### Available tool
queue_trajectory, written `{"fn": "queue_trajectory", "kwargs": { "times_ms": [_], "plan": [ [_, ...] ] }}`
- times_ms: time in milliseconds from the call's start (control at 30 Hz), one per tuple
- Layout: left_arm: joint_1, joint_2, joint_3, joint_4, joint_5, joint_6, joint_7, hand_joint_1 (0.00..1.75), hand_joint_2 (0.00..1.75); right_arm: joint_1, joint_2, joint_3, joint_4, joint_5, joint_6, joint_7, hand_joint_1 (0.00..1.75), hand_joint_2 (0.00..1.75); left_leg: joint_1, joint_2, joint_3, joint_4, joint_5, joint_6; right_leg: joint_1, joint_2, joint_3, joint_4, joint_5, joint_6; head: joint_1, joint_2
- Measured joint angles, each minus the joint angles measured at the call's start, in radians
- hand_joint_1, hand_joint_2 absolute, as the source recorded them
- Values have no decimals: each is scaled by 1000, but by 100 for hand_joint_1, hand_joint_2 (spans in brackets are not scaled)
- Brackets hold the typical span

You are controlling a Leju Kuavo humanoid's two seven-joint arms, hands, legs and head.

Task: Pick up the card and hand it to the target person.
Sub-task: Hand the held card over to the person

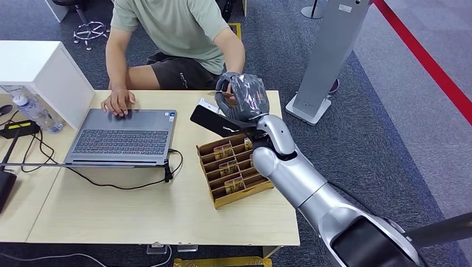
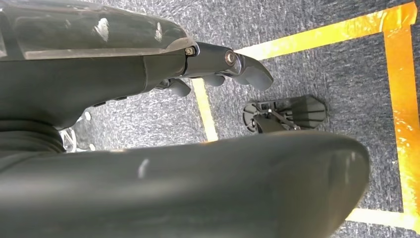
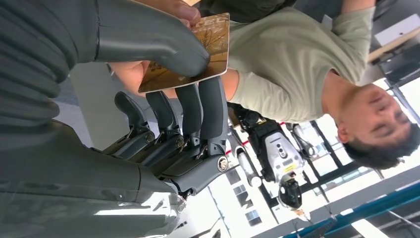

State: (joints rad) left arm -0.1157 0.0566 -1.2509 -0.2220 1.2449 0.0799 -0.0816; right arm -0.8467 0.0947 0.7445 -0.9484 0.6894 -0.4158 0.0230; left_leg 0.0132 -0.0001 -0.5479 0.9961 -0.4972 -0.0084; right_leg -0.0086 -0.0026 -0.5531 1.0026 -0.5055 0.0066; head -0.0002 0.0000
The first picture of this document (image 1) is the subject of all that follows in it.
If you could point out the person's left hand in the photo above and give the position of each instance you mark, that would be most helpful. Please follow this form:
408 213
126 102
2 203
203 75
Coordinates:
231 99

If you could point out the person's right hand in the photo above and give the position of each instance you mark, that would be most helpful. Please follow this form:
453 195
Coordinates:
118 101

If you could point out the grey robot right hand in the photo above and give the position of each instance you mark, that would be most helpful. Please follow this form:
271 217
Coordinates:
247 97

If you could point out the small gold card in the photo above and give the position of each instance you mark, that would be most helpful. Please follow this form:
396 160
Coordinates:
221 93

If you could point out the person's right forearm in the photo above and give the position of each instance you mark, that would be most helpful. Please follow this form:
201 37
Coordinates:
115 66

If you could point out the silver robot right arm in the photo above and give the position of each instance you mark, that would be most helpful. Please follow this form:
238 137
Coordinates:
295 177

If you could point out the person's left forearm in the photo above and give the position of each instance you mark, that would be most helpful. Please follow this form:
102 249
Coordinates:
233 55

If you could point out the black flat card reader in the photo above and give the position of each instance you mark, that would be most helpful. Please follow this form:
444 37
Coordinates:
210 119

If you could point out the person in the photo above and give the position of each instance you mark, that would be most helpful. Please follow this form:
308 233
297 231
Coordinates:
173 29

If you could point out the cardboard card holder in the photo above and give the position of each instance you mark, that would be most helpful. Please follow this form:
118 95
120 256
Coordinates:
243 197

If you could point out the grey laptop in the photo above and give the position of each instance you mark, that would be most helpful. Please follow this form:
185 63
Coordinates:
121 140

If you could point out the yellow floor tape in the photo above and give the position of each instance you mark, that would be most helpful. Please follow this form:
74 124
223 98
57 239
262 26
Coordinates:
235 26
221 262

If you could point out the office chair chrome base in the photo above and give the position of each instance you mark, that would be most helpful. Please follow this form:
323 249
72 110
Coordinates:
88 30

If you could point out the clear plastic water bottle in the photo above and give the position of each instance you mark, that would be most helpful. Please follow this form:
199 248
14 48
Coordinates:
40 118

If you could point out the white box cabinet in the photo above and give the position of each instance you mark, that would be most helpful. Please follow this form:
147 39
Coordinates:
37 70

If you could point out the dark round base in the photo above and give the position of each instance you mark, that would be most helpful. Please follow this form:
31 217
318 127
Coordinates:
335 86

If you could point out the black bag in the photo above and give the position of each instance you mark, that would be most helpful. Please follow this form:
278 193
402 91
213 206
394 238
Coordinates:
226 9

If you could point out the grey kiosk stand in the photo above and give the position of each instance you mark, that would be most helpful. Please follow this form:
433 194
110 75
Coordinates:
328 55

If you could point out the black adapter with yellow label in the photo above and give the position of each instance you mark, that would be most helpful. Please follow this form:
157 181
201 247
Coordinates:
22 129

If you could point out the grey round stanchion base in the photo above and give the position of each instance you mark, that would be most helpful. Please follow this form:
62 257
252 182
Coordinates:
313 13

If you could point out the white furniture panel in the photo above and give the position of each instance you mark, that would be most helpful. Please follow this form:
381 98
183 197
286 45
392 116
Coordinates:
57 11

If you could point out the black round object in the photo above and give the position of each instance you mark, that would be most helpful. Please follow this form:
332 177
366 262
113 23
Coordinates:
5 110

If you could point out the black router with antenna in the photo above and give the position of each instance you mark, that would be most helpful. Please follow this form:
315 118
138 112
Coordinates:
5 188

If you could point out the red floor tape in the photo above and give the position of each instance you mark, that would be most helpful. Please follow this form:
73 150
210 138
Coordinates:
424 59

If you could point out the dark grey bar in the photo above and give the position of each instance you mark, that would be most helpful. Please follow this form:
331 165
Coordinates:
442 229

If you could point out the clear desk bracket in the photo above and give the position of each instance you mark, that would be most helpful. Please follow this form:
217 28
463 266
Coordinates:
187 248
155 248

